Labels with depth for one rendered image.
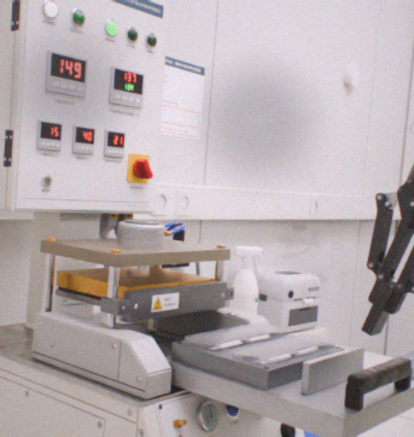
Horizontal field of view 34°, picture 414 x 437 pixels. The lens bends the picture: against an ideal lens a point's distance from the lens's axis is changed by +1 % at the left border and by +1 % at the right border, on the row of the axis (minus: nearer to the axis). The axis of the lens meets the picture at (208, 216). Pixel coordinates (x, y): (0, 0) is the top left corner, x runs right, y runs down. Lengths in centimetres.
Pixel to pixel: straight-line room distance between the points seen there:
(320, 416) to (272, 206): 153
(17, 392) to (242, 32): 143
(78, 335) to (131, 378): 12
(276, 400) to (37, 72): 64
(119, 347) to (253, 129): 142
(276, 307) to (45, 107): 108
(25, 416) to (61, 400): 10
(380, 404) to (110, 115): 69
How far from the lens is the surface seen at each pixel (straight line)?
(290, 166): 250
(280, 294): 200
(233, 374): 91
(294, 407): 85
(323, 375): 91
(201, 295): 112
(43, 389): 108
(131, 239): 111
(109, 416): 98
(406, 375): 96
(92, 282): 108
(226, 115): 213
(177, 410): 97
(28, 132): 114
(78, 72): 120
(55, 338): 106
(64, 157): 119
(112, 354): 97
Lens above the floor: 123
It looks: 3 degrees down
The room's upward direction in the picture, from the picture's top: 4 degrees clockwise
